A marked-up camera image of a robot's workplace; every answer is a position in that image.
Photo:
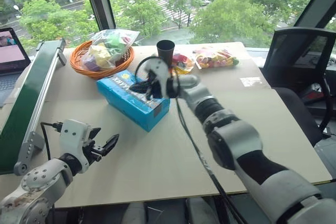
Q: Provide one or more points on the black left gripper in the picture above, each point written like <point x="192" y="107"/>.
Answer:
<point x="94" y="151"/>

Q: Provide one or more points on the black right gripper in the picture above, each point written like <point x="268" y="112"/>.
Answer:
<point x="157" y="91"/>

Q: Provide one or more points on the blue cardboard shoebox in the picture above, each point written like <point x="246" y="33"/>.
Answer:
<point x="126" y="98"/>

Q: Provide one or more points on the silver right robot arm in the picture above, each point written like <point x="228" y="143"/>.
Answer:
<point x="236" y="140"/>

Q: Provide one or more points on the orange woven basket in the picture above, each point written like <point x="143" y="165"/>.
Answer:
<point x="105" y="73"/>

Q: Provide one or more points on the black cup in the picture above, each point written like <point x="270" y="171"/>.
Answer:
<point x="165" y="51"/>

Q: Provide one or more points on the clear bag of red toys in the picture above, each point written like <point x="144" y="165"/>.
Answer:
<point x="181" y="60"/>

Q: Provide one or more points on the clear bag of colourful blocks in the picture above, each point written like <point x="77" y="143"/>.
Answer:
<point x="101" y="52"/>

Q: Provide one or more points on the clear bag of toy fruit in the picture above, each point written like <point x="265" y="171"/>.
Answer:
<point x="215" y="60"/>

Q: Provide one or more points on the grey rounded shape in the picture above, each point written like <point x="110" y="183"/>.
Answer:
<point x="135" y="214"/>
<point x="199" y="212"/>

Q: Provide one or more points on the green conveyor belt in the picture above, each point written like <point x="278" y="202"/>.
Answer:
<point x="26" y="90"/>

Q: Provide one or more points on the grey laptop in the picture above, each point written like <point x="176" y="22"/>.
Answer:
<point x="8" y="53"/>

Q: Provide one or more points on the black mesh office chair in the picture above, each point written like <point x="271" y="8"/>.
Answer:
<point x="286" y="77"/>

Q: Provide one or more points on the red black device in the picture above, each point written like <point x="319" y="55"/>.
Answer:
<point x="313" y="93"/>

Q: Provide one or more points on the grey box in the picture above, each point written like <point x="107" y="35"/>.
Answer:
<point x="326" y="155"/>

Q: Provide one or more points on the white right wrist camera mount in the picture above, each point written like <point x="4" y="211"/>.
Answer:
<point x="157" y="68"/>

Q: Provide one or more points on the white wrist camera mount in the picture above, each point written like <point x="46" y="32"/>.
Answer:
<point x="157" y="68"/>
<point x="73" y="134"/>

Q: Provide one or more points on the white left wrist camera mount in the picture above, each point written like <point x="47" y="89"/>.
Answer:
<point x="73" y="134"/>

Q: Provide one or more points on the dark window frame post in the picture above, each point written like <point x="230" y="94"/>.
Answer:
<point x="97" y="1"/>
<point x="319" y="3"/>

